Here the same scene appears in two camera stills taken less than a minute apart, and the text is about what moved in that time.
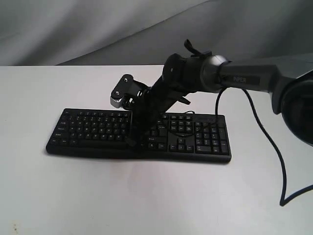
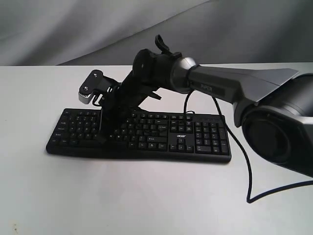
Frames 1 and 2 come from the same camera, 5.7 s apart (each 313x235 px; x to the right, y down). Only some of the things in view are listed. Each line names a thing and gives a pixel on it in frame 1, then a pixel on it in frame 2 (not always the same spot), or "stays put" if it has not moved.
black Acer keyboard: x=190 y=137 stays put
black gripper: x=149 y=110 to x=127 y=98
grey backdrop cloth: x=145 y=32 stays put
